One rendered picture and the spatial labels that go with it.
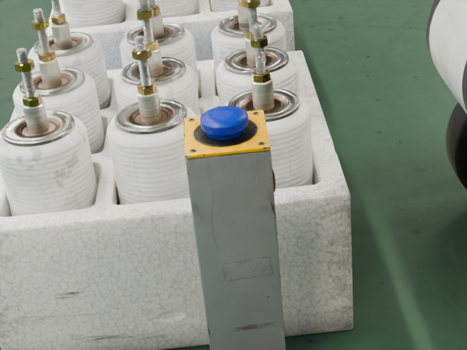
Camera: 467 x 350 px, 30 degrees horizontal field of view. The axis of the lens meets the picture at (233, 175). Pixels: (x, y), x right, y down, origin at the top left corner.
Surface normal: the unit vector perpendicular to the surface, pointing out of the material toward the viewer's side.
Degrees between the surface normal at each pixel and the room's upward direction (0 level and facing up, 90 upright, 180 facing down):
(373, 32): 0
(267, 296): 90
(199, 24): 90
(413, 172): 0
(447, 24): 69
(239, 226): 90
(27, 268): 90
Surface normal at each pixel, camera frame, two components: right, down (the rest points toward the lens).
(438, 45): -1.00, 0.06
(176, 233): 0.06, 0.50
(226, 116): -0.09, -0.86
